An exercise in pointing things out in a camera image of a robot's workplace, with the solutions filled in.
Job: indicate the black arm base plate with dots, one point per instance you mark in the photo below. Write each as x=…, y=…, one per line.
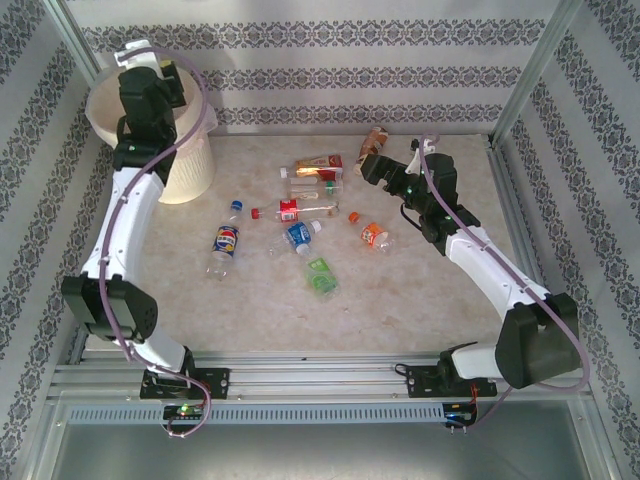
x=420, y=382
x=215, y=382

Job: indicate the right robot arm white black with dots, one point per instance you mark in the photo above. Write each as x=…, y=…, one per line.
x=490, y=270

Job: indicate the aluminium side rail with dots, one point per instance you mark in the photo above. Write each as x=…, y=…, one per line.
x=515, y=225
x=77, y=347

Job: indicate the small circuit board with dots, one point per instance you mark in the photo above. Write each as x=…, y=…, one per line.
x=185, y=411
x=457, y=414

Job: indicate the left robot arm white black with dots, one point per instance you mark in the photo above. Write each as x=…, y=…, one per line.
x=125, y=235

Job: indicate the blue cap cola bottle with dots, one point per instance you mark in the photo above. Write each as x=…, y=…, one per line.
x=226, y=240

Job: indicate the blue label bottle white cap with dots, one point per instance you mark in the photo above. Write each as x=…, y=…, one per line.
x=299, y=235

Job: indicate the aluminium corner post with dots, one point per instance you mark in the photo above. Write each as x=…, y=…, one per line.
x=75, y=30
x=535, y=65

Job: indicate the clear ribbed bottle green label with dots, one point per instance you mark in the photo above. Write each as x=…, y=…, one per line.
x=310, y=191

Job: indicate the brown coffee drink bottle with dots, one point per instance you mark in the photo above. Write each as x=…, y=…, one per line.
x=372, y=142

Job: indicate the gold red energy drink bottle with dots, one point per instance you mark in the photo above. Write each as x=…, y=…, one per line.
x=320, y=166

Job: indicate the red label cola bottle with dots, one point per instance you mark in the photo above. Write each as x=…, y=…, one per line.
x=289, y=210

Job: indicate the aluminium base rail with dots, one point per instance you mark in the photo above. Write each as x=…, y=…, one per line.
x=310, y=375

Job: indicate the cream plastic bin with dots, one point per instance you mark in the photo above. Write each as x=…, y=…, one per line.
x=192, y=165

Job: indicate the orange cap orange label bottle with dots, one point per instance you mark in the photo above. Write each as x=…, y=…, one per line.
x=372, y=235

